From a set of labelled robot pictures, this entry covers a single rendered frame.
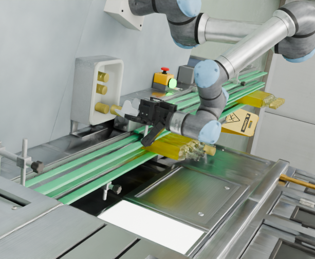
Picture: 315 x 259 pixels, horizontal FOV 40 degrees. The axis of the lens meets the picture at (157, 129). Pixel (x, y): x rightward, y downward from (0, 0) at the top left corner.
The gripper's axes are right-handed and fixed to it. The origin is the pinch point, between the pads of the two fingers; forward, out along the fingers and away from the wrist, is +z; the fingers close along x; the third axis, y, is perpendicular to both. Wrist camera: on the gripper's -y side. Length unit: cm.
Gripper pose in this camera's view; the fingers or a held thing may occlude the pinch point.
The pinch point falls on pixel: (121, 111)
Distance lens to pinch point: 152.0
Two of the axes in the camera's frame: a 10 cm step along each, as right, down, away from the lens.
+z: -8.8, -2.7, 4.0
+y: 1.6, -9.5, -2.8
